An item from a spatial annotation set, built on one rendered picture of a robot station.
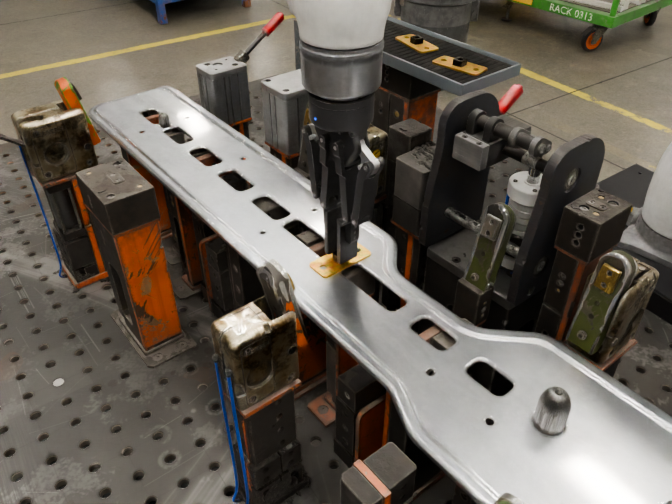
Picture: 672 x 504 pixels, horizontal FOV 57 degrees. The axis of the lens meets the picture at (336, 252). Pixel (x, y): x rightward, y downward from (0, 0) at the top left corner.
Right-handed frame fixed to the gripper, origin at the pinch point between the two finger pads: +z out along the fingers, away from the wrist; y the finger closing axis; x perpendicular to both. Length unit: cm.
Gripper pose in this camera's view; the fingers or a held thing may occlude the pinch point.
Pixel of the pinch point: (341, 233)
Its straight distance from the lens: 81.6
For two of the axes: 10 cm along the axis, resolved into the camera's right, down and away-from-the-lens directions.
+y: -6.2, -4.8, 6.2
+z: 0.0, 7.9, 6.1
